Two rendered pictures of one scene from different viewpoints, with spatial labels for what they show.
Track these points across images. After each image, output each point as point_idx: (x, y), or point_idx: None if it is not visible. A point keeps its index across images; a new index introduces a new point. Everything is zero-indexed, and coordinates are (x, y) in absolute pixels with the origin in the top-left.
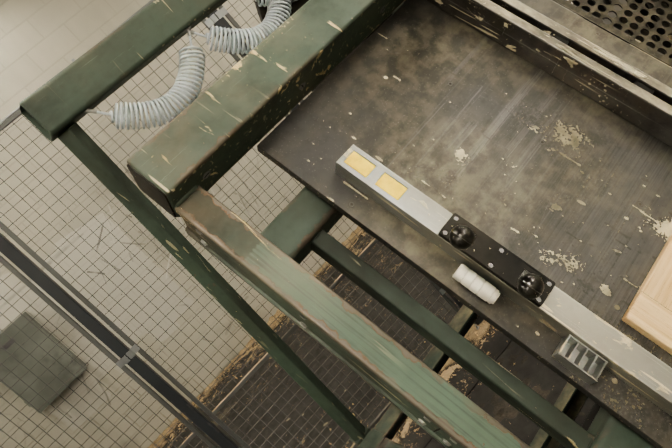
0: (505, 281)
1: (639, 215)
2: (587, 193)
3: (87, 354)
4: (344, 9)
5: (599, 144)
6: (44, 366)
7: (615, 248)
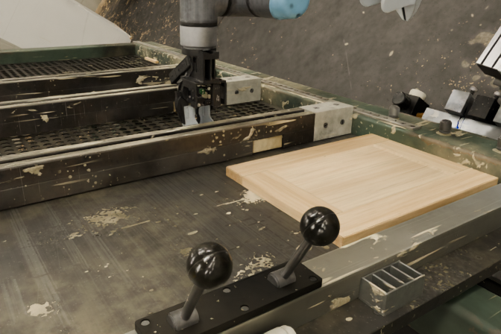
0: (276, 302)
1: (230, 205)
2: (185, 226)
3: None
4: None
5: (136, 203)
6: None
7: (258, 228)
